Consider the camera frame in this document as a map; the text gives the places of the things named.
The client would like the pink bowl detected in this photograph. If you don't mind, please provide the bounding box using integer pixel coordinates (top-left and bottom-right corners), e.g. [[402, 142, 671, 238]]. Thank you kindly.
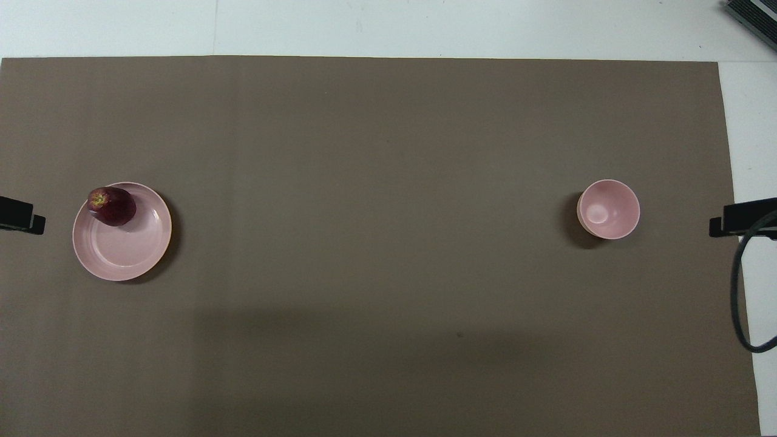
[[576, 179, 641, 240]]

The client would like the brown table mat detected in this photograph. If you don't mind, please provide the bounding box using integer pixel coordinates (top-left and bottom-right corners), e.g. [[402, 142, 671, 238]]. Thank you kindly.
[[0, 56, 761, 437]]

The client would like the grey ribbed device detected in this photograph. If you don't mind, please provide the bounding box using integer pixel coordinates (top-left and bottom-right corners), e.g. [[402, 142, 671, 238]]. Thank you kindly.
[[725, 0, 777, 36]]

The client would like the pink plate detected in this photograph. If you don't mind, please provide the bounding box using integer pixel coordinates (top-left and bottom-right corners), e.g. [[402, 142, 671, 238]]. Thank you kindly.
[[72, 181, 173, 282]]

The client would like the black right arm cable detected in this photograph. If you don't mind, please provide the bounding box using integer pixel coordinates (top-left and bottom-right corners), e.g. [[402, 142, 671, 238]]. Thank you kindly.
[[731, 209, 777, 353]]

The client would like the dark red apple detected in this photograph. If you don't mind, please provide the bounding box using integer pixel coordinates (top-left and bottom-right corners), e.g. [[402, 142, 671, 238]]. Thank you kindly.
[[87, 186, 137, 227]]

